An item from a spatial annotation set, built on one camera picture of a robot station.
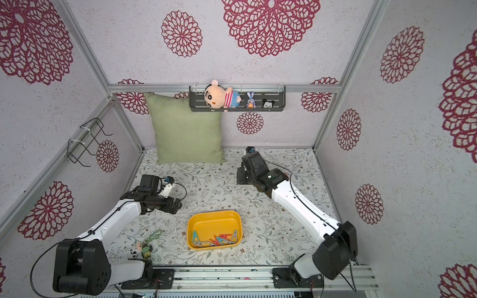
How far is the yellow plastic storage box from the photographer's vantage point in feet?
2.79

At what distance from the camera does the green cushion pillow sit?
0.95 metres

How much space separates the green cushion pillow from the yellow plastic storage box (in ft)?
1.11
